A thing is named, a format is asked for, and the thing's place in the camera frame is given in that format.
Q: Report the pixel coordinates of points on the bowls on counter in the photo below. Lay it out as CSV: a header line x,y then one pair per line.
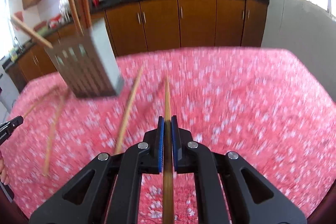
x,y
49,25

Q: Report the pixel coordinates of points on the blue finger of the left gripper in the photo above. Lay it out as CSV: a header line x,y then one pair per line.
x,y
7,128

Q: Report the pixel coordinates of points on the person's left hand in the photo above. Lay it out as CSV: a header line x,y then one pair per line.
x,y
3,171

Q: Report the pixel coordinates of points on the red floral tablecloth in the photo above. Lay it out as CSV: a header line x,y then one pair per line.
x,y
263,104

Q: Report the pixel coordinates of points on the grey perforated utensil holder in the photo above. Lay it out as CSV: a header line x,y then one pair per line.
x,y
87,63

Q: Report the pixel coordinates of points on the brown lower kitchen cabinets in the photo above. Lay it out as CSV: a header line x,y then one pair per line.
x,y
136,26

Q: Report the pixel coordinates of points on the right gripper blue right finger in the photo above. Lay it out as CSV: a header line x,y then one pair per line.
x,y
228,188

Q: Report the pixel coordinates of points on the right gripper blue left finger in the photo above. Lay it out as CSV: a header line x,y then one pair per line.
x,y
107,189

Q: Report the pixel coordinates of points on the lone bamboo chopstick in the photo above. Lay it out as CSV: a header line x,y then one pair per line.
x,y
168,191

